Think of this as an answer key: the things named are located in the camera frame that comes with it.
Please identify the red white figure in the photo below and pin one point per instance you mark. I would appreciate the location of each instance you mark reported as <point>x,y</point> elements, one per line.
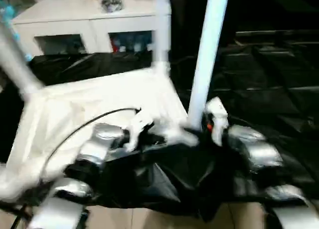
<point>114,43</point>

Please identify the black work mat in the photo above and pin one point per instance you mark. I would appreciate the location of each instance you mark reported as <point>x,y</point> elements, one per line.
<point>261,76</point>

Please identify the white plastic table top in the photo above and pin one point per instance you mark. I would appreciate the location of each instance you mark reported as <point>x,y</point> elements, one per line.
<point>74,109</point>

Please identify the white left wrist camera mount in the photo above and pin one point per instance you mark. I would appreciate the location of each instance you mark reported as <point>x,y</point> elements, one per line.
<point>139,126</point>

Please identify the clear bag of black parts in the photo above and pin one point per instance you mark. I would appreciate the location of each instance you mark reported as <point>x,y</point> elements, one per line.
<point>112,5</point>

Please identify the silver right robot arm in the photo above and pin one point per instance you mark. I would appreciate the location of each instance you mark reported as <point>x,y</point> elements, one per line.
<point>259,144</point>

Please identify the blue white striped pole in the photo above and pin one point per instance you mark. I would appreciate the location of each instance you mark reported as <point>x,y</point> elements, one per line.
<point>15,32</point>

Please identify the white glass-door cabinet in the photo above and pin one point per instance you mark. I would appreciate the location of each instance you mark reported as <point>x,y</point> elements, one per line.
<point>62,19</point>

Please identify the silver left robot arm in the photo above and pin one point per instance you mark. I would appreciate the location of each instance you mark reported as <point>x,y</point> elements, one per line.
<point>99,139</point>

